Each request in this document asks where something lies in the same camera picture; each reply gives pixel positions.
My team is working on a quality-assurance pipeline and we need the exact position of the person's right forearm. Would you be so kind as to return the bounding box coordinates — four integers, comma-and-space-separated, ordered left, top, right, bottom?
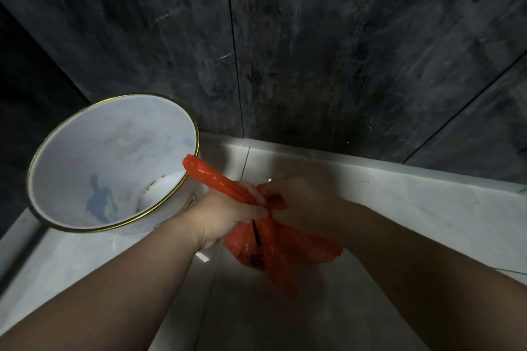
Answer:
329, 203, 527, 351

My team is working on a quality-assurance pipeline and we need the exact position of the person's left forearm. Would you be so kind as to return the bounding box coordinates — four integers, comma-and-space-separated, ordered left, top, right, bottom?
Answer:
0, 211, 202, 351

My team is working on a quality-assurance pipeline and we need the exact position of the person's right hand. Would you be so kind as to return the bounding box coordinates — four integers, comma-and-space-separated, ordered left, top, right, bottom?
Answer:
256, 176, 351, 240

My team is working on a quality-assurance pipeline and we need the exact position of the red plastic bag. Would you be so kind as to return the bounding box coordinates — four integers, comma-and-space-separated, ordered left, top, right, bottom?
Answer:
183, 154, 343, 297

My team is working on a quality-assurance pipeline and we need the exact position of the person's left hand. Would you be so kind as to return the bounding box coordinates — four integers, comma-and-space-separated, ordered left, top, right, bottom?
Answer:
190, 183, 269, 251

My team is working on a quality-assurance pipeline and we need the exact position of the white gold-rimmed waste bin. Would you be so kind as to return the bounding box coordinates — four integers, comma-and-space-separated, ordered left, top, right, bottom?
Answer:
26, 94, 211, 237

